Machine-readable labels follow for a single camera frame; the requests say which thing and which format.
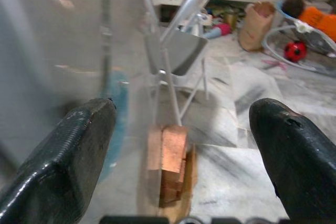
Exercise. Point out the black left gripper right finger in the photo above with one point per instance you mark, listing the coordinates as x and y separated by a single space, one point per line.
296 161

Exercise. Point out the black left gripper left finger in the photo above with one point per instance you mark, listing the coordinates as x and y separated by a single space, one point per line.
63 161

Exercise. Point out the wooden block stand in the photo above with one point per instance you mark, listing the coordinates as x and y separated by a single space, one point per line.
172 166

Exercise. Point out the red black-spotted ball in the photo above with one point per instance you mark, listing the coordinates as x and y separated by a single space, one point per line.
295 50

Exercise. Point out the grey baby bouncer seat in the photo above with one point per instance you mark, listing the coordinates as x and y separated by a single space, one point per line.
304 35

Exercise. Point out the brown paper bag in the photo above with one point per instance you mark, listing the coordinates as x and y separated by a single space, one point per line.
256 26

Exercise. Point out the child in orange shirt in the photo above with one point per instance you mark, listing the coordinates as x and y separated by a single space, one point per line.
312 14

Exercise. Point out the pink toy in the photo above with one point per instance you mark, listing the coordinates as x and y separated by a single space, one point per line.
219 30

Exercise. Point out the grey white-legged chair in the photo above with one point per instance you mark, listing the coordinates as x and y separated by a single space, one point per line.
181 56

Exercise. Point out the silver metal pole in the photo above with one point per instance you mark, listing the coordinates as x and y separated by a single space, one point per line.
193 1

